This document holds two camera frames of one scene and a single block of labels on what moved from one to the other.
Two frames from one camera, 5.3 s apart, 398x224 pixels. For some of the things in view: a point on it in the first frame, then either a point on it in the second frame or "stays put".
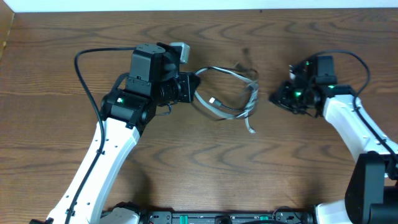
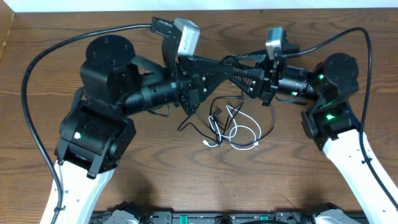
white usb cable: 244,116 -> 243,126
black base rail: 292,216 stays put
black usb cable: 231,70 -> 264,137
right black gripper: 280,98 -> 270,81
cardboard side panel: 6,18 stays put
